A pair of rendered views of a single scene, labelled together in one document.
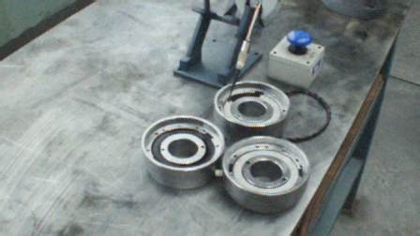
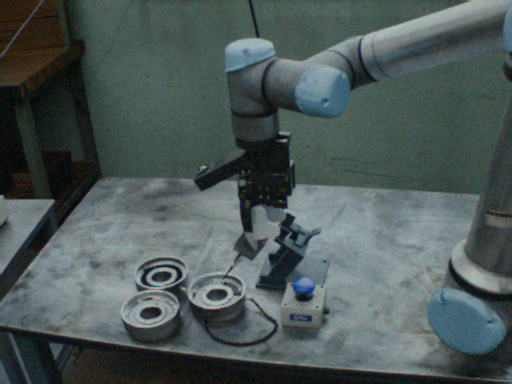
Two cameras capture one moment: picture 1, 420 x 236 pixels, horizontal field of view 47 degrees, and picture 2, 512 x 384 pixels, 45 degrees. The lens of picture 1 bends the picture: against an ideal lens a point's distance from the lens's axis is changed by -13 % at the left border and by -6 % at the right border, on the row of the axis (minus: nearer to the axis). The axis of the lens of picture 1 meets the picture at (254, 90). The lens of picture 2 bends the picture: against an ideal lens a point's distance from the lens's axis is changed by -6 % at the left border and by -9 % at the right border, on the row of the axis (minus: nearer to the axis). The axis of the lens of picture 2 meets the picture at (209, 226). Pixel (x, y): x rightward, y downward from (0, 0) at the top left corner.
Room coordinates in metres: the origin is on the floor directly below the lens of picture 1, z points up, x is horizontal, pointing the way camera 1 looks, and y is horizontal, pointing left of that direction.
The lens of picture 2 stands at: (0.54, -0.95, 1.57)
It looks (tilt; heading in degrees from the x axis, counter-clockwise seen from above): 32 degrees down; 87
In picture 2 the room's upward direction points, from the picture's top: 7 degrees counter-clockwise
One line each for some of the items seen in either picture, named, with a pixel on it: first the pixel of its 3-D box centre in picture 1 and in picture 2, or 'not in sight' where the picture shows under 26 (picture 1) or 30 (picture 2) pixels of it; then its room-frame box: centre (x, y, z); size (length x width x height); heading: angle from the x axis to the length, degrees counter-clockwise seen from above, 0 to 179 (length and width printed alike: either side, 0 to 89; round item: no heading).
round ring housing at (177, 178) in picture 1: (183, 153); (162, 280); (0.49, 0.08, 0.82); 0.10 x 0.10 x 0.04
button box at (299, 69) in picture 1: (297, 59); (307, 305); (0.74, -0.07, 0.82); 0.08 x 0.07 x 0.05; 157
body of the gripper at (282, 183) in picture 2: not in sight; (264, 167); (0.69, 0.00, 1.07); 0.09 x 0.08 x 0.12; 156
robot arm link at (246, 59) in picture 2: not in sight; (253, 77); (0.68, 0.00, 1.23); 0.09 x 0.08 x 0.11; 132
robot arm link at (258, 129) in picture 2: not in sight; (256, 121); (0.68, 0.00, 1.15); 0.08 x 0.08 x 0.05
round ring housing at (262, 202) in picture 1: (265, 175); (151, 316); (0.46, -0.02, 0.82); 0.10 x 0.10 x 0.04
